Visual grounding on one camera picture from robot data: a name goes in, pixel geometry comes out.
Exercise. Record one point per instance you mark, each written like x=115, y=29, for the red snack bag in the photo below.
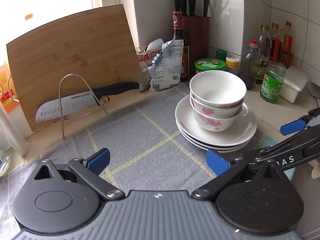
x=145, y=58

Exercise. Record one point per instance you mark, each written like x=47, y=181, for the amber oil bottle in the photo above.
x=288, y=45

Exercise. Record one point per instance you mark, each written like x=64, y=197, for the plain white bowl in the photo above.
x=218, y=88

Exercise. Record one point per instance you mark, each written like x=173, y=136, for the red label sauce bottle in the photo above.
x=276, y=42

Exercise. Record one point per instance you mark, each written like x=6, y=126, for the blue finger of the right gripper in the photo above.
x=292, y=127

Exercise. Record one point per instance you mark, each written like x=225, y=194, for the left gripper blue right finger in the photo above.
x=217, y=164

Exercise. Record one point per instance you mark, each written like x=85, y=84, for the yellow lid spice jar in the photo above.
x=232, y=65

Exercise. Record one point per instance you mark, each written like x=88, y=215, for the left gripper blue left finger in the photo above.
x=97, y=162

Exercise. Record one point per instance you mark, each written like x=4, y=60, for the pink floral bowl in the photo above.
x=215, y=112
x=216, y=124

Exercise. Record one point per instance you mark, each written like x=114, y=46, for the santoku knife black handle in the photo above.
x=75, y=103

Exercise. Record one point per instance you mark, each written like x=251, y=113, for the white plastic seasoning box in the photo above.
x=294, y=83

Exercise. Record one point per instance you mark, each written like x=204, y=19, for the pink floral bowl front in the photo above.
x=216, y=124

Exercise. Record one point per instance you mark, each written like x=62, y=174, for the orange cooking oil jug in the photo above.
x=9, y=98

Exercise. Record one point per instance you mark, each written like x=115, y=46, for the tall cling film roll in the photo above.
x=12, y=134

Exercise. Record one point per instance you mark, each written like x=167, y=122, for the white plastic food bag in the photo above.
x=166, y=67

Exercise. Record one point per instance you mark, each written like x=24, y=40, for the dark soy sauce bottle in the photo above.
x=183, y=43

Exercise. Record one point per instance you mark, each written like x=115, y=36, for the green lid sauce jar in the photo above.
x=203, y=65

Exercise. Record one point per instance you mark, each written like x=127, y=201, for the wire cutting board rack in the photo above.
x=62, y=118

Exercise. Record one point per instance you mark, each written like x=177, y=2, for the bamboo cutting board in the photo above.
x=89, y=49

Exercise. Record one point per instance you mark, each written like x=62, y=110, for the grey teal checked towel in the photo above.
x=147, y=149

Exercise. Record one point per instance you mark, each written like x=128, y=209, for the green label glass jar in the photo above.
x=273, y=81

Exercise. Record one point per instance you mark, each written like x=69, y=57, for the clear oil bottle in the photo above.
x=264, y=47

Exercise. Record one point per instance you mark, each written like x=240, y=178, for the dark red knife block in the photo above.
x=196, y=29

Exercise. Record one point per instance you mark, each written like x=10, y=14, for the red cap glass bottle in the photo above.
x=249, y=65

